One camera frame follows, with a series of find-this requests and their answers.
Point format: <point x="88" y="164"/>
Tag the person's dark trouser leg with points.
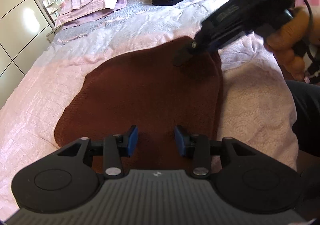
<point x="306" y="127"/>

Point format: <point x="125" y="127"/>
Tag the white bedside shelf with items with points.
<point x="52" y="10"/>

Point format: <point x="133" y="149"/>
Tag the white sliding door wardrobe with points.
<point x="24" y="29"/>

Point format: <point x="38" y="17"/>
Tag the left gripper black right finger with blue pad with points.
<point x="241" y="175"/>

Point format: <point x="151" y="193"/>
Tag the grey striped blanket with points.
<point x="140" y="21"/>

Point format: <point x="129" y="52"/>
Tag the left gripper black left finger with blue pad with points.
<point x="73" y="174"/>

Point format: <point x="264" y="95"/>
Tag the maroon knit sweater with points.
<point x="144" y="88"/>

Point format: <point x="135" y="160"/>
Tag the person's right hand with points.
<point x="281" y="42"/>

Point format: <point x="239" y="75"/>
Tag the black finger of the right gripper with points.
<point x="187" y="52"/>

